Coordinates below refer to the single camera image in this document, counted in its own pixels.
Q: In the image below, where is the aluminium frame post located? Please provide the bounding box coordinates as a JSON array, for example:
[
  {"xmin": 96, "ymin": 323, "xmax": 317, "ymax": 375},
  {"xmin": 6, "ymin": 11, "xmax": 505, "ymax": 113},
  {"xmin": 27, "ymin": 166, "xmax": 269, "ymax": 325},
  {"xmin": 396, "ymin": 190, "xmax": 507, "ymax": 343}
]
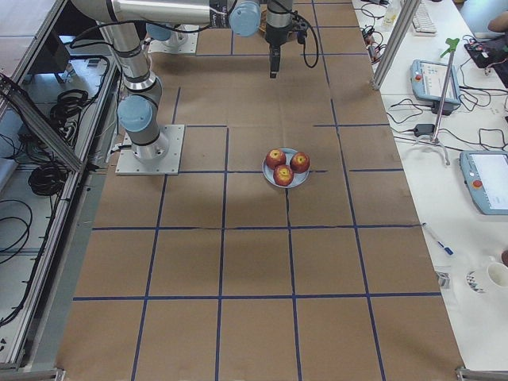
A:
[{"xmin": 371, "ymin": 0, "xmax": 420, "ymax": 90}]

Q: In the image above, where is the black power adapter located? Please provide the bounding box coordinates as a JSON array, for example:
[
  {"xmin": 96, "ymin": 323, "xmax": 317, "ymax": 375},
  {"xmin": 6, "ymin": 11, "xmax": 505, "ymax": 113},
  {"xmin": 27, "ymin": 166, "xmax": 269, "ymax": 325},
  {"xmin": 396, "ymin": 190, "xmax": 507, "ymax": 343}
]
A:
[{"xmin": 413, "ymin": 123, "xmax": 435, "ymax": 137}]

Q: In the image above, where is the left braided black cable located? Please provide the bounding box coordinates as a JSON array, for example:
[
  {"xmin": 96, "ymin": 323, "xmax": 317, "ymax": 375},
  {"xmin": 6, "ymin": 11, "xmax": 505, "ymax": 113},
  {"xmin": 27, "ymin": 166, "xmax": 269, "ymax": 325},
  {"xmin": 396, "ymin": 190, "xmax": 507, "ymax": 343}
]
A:
[{"xmin": 291, "ymin": 10, "xmax": 321, "ymax": 69}]

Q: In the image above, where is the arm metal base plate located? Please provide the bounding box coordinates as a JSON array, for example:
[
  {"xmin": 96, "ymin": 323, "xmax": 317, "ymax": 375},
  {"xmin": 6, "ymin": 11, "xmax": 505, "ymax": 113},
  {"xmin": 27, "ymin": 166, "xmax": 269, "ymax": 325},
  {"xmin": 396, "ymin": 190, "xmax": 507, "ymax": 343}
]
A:
[
  {"xmin": 148, "ymin": 33, "xmax": 198, "ymax": 55},
  {"xmin": 115, "ymin": 125, "xmax": 185, "ymax": 175}
]

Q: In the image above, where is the blue white pen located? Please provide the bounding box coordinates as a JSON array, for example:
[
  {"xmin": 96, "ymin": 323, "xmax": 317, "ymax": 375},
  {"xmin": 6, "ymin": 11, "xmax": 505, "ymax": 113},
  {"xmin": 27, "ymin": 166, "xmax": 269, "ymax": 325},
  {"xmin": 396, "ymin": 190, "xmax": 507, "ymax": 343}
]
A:
[{"xmin": 421, "ymin": 222, "xmax": 454, "ymax": 256}]

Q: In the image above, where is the red apple on plate front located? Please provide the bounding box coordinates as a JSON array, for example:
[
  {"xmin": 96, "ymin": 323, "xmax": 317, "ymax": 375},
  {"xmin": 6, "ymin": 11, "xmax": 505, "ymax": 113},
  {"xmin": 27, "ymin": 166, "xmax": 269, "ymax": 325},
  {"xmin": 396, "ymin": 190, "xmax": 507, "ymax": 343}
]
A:
[{"xmin": 273, "ymin": 164, "xmax": 294, "ymax": 187}]

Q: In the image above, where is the light blue plate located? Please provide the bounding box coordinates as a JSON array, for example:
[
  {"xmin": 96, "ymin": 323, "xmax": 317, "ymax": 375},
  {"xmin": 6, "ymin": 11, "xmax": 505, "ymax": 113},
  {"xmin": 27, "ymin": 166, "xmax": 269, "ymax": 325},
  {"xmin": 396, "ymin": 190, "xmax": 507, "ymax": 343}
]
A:
[{"xmin": 262, "ymin": 148, "xmax": 310, "ymax": 188}]

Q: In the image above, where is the red apple on plate back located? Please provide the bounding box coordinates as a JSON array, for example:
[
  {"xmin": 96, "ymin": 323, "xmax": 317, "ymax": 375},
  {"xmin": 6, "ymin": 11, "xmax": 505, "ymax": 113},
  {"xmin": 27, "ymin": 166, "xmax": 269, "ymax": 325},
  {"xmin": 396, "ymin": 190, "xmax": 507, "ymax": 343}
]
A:
[{"xmin": 290, "ymin": 152, "xmax": 310, "ymax": 174}]

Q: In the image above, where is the white keyboard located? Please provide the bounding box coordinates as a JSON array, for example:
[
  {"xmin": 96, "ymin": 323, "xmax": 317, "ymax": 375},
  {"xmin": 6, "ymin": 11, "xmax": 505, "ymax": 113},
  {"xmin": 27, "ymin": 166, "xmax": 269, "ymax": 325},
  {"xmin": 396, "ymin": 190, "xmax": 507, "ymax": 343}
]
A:
[{"xmin": 412, "ymin": 1, "xmax": 437, "ymax": 37}]

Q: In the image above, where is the red apple on plate left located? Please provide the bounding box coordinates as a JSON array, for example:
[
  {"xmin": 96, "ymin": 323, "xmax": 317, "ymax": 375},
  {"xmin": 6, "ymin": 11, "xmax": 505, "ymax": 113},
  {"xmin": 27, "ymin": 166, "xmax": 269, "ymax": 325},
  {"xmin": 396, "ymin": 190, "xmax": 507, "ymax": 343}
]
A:
[{"xmin": 265, "ymin": 148, "xmax": 287, "ymax": 170}]

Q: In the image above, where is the aluminium frame rail left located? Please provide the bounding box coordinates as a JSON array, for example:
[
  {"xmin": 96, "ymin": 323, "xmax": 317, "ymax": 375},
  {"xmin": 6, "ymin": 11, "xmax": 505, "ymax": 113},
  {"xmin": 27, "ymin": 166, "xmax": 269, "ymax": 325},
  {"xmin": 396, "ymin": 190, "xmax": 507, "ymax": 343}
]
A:
[{"xmin": 1, "ymin": 74, "xmax": 84, "ymax": 173}]

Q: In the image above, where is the white mug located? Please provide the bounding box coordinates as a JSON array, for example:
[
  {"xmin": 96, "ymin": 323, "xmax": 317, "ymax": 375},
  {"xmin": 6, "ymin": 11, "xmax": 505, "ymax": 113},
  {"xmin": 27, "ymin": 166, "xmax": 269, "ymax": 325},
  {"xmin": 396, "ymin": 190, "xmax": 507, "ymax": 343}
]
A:
[{"xmin": 465, "ymin": 262, "xmax": 507, "ymax": 295}]

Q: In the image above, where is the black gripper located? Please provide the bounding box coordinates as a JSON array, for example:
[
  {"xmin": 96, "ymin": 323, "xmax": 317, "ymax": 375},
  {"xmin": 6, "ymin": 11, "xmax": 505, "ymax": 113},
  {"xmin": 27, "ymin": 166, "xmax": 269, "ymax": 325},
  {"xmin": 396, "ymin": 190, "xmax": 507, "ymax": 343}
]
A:
[{"xmin": 269, "ymin": 44, "xmax": 281, "ymax": 78}]

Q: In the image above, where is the teach pendant far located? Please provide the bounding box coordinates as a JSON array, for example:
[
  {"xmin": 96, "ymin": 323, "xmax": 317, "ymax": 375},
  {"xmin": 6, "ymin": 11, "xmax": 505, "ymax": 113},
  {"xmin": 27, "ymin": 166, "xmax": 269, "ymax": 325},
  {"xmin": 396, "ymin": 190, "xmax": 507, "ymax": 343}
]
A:
[{"xmin": 410, "ymin": 60, "xmax": 460, "ymax": 106}]

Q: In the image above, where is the red apple on plate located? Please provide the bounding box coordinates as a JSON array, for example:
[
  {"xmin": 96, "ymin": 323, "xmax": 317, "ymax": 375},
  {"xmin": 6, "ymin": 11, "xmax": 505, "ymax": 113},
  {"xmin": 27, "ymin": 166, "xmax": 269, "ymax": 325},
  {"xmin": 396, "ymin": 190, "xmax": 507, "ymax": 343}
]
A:
[
  {"xmin": 265, "ymin": 148, "xmax": 287, "ymax": 170},
  {"xmin": 290, "ymin": 152, "xmax": 310, "ymax": 174},
  {"xmin": 273, "ymin": 164, "xmax": 294, "ymax": 187}
]

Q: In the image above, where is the metal tripod stand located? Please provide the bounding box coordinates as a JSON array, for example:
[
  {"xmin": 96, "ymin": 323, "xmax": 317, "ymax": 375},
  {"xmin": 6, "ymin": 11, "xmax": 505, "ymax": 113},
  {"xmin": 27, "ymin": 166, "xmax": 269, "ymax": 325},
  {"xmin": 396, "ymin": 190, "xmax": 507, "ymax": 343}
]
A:
[{"xmin": 416, "ymin": 38, "xmax": 460, "ymax": 165}]

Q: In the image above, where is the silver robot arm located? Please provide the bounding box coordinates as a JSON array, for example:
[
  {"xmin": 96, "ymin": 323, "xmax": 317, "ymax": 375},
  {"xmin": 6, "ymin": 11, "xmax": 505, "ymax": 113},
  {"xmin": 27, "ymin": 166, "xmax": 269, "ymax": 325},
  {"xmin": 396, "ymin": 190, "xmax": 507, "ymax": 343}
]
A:
[
  {"xmin": 141, "ymin": 1, "xmax": 293, "ymax": 79},
  {"xmin": 72, "ymin": 1, "xmax": 261, "ymax": 160}
]

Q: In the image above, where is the teach pendant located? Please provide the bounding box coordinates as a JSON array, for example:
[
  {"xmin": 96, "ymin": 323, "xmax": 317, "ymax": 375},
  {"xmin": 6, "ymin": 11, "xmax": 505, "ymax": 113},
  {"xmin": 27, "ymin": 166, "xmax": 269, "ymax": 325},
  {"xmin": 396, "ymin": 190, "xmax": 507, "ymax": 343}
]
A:
[
  {"xmin": 410, "ymin": 60, "xmax": 460, "ymax": 106},
  {"xmin": 459, "ymin": 151, "xmax": 507, "ymax": 215}
]

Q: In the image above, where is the teach pendant near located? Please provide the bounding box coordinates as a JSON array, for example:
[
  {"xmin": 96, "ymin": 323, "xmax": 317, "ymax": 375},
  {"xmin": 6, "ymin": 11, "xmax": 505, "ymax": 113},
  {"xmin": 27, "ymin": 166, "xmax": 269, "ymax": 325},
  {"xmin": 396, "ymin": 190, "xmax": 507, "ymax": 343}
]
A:
[{"xmin": 459, "ymin": 151, "xmax": 507, "ymax": 215}]

